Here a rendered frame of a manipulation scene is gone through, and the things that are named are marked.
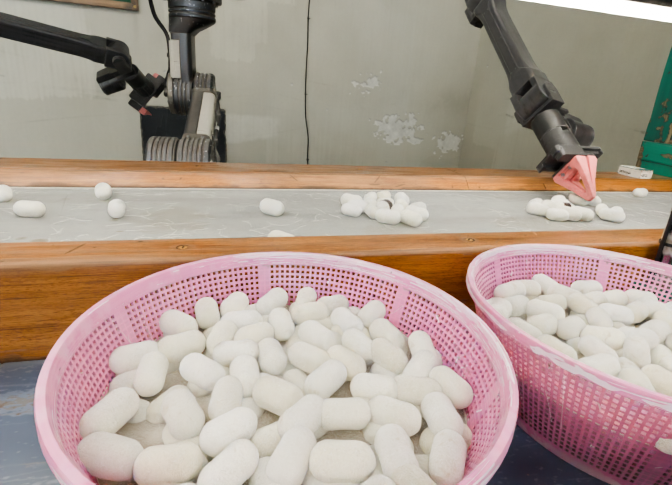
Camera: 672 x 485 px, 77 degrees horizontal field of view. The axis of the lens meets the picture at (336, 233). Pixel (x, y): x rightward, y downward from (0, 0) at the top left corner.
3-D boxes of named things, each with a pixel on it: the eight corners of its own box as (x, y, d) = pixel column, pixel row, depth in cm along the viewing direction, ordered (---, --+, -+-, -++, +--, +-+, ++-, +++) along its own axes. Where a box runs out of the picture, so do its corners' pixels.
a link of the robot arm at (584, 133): (511, 110, 92) (542, 79, 86) (547, 122, 97) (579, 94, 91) (530, 152, 86) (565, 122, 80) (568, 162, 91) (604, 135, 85)
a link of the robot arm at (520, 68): (460, 7, 112) (488, -33, 103) (476, 14, 114) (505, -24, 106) (512, 126, 90) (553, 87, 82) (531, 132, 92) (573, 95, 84)
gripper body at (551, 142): (606, 154, 78) (587, 126, 82) (560, 151, 76) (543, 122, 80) (582, 177, 83) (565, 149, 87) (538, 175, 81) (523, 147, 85)
